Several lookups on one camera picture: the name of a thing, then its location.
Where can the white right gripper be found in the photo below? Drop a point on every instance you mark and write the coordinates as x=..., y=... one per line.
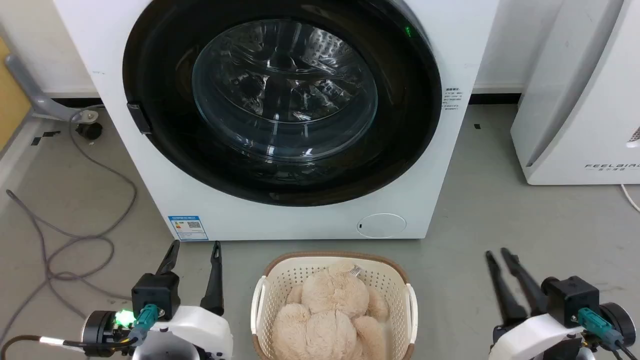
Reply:
x=535, y=340

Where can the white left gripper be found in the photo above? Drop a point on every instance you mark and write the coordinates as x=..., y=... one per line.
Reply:
x=195, y=330

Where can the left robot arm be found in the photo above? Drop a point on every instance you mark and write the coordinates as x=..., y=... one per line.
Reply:
x=97, y=327

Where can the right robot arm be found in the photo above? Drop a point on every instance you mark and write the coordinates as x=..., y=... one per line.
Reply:
x=620, y=322

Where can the white front-load washing machine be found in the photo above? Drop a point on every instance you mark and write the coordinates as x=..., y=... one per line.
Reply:
x=300, y=222

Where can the black round washer door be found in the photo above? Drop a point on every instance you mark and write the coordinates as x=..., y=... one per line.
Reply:
x=405, y=125

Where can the blue energy label sticker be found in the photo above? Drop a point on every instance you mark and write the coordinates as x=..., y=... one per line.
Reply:
x=188, y=227

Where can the cream plastic laundry basket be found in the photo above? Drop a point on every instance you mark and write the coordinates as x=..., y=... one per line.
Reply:
x=295, y=274

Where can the beige plush teddy bear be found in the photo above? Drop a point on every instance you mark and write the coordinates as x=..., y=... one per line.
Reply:
x=330, y=305

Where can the round white filter cover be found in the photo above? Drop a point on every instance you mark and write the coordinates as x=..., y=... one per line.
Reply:
x=381, y=225

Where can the black caster wheel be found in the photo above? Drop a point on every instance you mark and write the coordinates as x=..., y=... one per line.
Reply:
x=90, y=131

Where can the white air purifier appliance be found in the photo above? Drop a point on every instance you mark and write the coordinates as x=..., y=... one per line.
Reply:
x=590, y=105

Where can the grey metal cart leg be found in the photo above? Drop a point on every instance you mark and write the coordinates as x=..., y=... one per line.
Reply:
x=36, y=98

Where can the yellow wooden board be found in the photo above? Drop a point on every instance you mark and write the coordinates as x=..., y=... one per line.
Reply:
x=10, y=100

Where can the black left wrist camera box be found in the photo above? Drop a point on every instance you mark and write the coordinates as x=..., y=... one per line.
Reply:
x=156, y=295

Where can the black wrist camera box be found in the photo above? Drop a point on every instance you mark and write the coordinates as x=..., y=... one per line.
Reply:
x=156, y=295
x=570, y=300

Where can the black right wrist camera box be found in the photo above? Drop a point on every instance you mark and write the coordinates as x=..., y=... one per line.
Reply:
x=570, y=300

